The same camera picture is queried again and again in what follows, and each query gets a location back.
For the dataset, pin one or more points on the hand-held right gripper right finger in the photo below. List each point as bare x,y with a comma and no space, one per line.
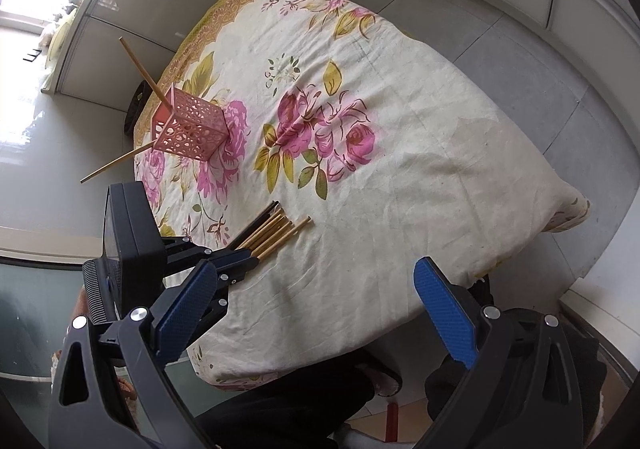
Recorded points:
445,314

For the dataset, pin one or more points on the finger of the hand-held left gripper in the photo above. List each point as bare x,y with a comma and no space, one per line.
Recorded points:
240,258
223,299

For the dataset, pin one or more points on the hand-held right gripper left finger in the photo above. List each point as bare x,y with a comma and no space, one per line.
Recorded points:
186,314

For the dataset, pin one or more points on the black chopstick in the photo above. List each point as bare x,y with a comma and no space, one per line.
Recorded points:
260,220

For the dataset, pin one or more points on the bunch of wooden chopsticks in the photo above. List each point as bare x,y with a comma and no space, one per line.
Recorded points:
280,236

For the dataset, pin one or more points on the long bamboo chopstick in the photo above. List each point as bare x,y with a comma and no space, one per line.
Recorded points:
112,165
142,70

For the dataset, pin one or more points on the pink perforated chopstick holder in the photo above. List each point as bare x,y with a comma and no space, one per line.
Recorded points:
195,134

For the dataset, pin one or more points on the red plastic piece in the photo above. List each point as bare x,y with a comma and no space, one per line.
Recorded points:
393,421

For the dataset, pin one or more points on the frosted glass door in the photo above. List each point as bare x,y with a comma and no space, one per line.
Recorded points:
35,319

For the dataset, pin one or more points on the dark trash bin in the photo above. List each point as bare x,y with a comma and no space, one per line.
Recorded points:
136,111

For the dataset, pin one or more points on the person's legs in black pants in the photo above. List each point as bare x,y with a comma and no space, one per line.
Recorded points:
300,404

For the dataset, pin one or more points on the floral printed cloth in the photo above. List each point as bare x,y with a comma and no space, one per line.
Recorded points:
400,154

